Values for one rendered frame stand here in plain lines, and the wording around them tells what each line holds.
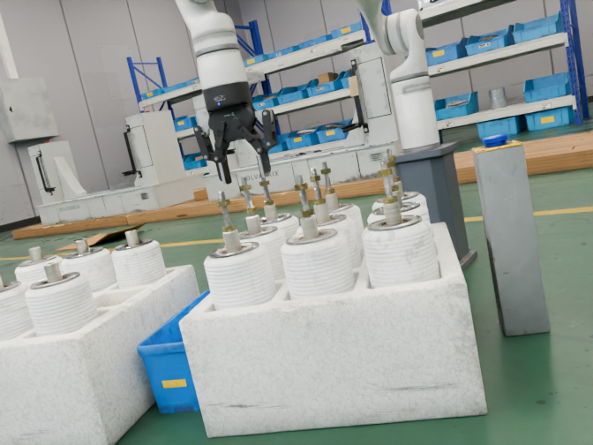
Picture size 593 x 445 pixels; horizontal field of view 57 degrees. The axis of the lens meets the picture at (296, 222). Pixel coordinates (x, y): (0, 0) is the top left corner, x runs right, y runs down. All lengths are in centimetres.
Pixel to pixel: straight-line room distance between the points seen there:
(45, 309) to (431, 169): 88
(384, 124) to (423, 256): 239
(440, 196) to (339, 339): 68
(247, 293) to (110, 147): 787
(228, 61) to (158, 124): 349
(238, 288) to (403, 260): 23
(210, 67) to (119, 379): 51
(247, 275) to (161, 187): 352
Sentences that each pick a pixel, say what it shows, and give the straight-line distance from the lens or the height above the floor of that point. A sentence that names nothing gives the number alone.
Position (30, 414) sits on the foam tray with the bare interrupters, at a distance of 98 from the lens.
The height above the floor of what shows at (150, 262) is 22.
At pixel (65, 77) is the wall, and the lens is 845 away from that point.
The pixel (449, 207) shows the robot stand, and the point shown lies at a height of 16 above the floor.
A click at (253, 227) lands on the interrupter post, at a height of 26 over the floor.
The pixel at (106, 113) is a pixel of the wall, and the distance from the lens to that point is 868.
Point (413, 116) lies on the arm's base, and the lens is 135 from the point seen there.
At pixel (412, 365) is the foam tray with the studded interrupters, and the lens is 74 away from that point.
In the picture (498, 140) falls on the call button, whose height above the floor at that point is 32.
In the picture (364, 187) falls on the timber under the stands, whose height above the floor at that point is 5.
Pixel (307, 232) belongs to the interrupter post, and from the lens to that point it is 77.
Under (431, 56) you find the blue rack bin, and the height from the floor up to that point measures 88.
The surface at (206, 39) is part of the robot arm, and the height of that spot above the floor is 57.
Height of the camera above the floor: 39
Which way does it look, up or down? 9 degrees down
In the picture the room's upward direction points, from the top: 12 degrees counter-clockwise
